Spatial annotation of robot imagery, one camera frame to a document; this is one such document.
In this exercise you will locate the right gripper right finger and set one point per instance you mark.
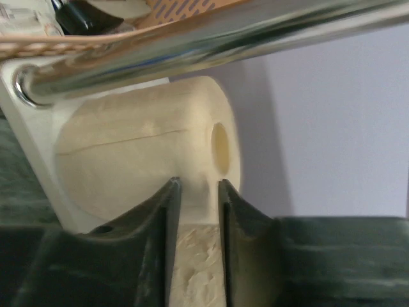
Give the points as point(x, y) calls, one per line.
point(250, 250)

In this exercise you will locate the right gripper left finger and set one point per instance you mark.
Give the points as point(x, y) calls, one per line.
point(125, 262)

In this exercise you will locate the brown roll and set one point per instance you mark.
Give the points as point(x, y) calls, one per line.
point(118, 150)

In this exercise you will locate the white two-tier metal shelf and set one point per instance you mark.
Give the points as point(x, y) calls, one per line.
point(38, 93)

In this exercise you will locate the orange plastic file organizer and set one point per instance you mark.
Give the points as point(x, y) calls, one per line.
point(162, 12)

